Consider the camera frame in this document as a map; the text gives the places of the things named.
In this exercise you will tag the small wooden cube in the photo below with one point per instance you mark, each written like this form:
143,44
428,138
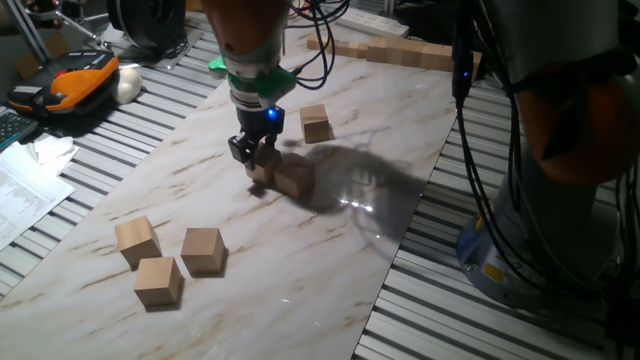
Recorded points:
363,51
323,45
353,50
334,47
343,48
313,42

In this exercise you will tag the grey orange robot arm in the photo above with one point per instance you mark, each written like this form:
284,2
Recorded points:
565,135

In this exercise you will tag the white power strip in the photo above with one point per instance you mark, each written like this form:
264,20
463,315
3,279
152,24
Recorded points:
380,24

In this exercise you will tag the black keyboard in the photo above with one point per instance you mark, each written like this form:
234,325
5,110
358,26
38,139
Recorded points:
12,127

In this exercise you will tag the marble pattern board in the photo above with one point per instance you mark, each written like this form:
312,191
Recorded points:
300,260

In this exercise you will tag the thin metal rod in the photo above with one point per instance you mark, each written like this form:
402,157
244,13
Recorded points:
85,27

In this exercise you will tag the round cardboard cup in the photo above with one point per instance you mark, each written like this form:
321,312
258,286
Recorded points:
195,5

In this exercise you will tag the black round spool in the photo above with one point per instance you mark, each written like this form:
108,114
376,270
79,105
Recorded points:
150,22

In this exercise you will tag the crumpled white tissue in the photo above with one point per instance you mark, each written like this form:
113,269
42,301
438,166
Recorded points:
52,152

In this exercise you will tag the orange black teach pendant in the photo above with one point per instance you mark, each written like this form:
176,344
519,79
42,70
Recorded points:
75,82

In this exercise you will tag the large wooden cube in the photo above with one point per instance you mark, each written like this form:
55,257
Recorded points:
431,57
394,52
315,125
137,240
477,65
297,180
446,59
267,162
157,281
376,50
412,54
202,250

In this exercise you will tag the black bag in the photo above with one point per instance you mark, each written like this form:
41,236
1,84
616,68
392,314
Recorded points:
430,20

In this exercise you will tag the grey metal base plate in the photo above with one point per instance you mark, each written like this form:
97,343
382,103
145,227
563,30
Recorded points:
170,57

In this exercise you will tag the slanted aluminium frame beam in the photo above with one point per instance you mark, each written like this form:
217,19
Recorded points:
27,30

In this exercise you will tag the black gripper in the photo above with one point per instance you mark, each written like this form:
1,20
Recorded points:
255,122

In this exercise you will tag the brown cardboard piece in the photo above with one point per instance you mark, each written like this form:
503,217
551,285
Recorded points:
56,45
25,65

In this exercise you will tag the printed paper sheets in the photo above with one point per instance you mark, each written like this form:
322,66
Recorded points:
25,195

